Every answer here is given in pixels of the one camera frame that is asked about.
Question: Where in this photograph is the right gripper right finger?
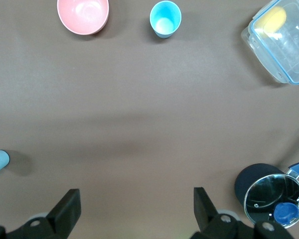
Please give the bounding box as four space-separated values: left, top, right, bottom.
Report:
190 187 292 239

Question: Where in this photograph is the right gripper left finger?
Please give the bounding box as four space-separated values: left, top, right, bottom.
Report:
0 188 81 239

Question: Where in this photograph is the glass lid with blue knob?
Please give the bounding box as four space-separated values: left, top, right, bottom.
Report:
243 173 299 229

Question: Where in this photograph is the clear plastic food container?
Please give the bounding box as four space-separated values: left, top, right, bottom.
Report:
241 0 299 87

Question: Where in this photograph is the pink bowl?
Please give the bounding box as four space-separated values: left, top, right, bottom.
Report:
56 0 110 35

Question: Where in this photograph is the yellow round food item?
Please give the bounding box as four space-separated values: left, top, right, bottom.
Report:
255 6 288 33

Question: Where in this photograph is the black pot with blue handle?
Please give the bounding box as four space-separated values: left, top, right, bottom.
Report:
234 157 299 230

